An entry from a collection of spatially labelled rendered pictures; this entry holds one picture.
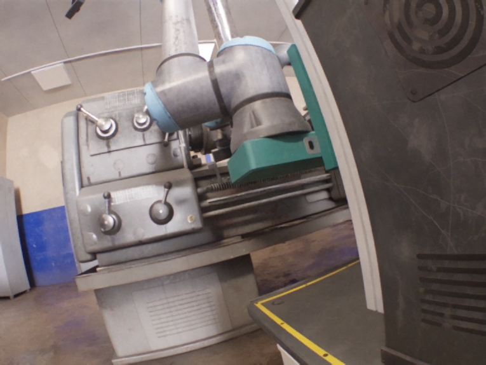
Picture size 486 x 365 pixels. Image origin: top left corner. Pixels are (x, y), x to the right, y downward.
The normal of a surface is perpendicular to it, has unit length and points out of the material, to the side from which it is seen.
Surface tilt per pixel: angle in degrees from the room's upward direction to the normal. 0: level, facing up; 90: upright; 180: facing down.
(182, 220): 90
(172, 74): 80
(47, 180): 90
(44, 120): 90
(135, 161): 90
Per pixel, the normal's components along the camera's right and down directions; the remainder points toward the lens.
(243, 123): -0.70, -0.26
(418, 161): -0.93, 0.19
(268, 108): -0.09, -0.43
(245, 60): -0.14, -0.09
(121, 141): 0.30, -0.18
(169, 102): -0.03, 0.30
